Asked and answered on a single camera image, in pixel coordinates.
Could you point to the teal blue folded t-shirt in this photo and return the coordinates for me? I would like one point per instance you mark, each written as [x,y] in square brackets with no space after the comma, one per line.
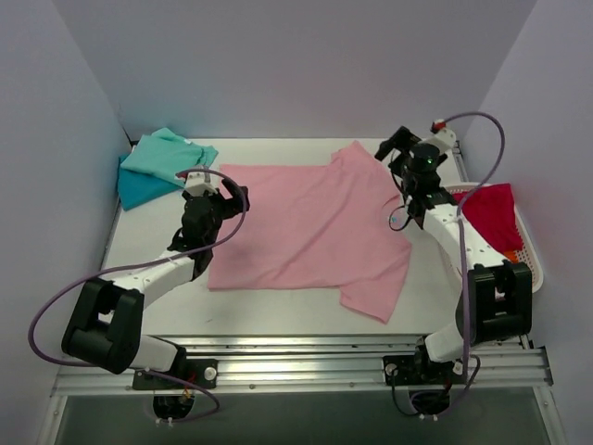
[136,189]

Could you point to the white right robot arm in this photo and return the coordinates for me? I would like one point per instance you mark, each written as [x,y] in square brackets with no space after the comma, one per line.
[496,294]

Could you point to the aluminium rail frame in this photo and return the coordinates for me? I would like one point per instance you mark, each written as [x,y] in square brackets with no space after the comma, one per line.
[300,341]

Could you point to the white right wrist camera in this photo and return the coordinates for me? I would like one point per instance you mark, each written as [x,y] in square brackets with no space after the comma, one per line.
[442,137]

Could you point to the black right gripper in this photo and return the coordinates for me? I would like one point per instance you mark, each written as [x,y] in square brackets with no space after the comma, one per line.
[399,142]

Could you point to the orange t-shirt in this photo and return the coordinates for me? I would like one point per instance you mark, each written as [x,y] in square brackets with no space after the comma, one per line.
[512,256]

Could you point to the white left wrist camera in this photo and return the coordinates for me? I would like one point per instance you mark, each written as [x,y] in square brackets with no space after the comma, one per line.
[198,184]

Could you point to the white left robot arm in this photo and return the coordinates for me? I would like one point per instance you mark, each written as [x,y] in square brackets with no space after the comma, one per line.
[106,326]

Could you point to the pink t-shirt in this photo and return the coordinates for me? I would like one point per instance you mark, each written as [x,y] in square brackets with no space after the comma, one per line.
[317,226]

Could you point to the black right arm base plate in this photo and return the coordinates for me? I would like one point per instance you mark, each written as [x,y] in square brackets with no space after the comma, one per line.
[408,370]

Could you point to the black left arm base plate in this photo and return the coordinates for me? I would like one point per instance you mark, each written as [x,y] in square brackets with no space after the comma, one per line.
[202,372]

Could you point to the white plastic basket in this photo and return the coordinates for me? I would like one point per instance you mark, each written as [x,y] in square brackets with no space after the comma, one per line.
[528,253]

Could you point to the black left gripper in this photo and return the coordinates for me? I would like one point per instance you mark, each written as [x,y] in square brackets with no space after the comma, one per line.
[224,202]

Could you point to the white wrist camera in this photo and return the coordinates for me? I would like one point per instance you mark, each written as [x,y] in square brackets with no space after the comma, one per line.
[442,137]
[198,184]

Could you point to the mint green folded t-shirt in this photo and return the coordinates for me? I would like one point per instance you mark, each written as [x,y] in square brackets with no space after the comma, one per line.
[164,153]

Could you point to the magenta t-shirt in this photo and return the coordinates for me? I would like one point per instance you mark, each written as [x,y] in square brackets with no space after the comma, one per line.
[491,211]

